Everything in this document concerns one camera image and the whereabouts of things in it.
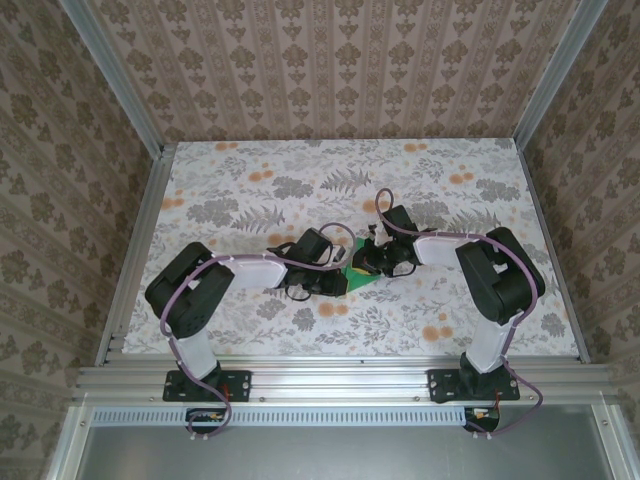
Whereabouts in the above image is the green paper sheet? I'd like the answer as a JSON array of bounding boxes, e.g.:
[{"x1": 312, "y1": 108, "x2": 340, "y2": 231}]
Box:
[{"x1": 341, "y1": 238, "x2": 380, "y2": 294}]

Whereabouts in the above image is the wide aluminium mounting beam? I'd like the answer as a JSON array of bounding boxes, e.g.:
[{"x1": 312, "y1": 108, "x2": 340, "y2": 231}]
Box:
[{"x1": 72, "y1": 363, "x2": 619, "y2": 405}]

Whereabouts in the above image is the floral patterned table cover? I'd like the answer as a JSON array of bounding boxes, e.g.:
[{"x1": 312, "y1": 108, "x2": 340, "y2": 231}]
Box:
[{"x1": 122, "y1": 139, "x2": 584, "y2": 359}]

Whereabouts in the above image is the grey metal panel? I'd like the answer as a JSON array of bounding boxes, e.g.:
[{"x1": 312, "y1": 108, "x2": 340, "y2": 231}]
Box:
[{"x1": 47, "y1": 402, "x2": 634, "y2": 480}]

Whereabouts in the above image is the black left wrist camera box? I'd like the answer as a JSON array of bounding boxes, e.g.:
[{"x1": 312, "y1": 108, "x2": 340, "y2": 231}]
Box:
[{"x1": 298, "y1": 227, "x2": 335, "y2": 265}]

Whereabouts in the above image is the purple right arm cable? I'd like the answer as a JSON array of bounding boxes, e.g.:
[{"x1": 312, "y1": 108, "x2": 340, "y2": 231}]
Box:
[{"x1": 373, "y1": 187, "x2": 546, "y2": 441}]

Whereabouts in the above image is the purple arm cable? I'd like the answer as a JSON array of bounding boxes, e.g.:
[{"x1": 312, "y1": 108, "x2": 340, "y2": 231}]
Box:
[
  {"x1": 159, "y1": 221, "x2": 358, "y2": 444},
  {"x1": 373, "y1": 187, "x2": 546, "y2": 441}
]

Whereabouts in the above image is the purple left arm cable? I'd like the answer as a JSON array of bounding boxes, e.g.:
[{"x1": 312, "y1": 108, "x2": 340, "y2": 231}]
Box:
[{"x1": 159, "y1": 221, "x2": 358, "y2": 444}]

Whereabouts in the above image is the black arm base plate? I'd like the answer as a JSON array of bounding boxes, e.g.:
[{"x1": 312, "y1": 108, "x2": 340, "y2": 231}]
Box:
[
  {"x1": 427, "y1": 368, "x2": 522, "y2": 404},
  {"x1": 162, "y1": 368, "x2": 254, "y2": 403}
]

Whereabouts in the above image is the slotted grey cable duct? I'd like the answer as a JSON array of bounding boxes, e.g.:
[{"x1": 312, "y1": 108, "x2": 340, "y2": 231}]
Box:
[{"x1": 92, "y1": 405, "x2": 469, "y2": 427}]

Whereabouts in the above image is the aluminium side rail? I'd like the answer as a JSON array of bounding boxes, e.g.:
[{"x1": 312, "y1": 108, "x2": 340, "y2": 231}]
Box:
[
  {"x1": 514, "y1": 139, "x2": 594, "y2": 364},
  {"x1": 97, "y1": 142, "x2": 176, "y2": 369}
]

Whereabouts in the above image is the aluminium frame post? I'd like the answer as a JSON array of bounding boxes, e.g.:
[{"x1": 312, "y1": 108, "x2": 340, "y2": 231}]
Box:
[
  {"x1": 512, "y1": 0, "x2": 601, "y2": 149},
  {"x1": 64, "y1": 0, "x2": 169, "y2": 156}
]

